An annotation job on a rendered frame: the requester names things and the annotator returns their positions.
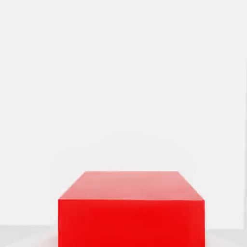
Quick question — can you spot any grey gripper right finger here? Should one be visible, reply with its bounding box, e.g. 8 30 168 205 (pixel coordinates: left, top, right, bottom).
205 231 227 247

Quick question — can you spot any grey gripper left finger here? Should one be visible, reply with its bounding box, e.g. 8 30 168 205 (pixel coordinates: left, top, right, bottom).
32 233 59 247

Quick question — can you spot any small red cube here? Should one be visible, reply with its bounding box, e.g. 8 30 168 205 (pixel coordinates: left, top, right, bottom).
57 170 206 247

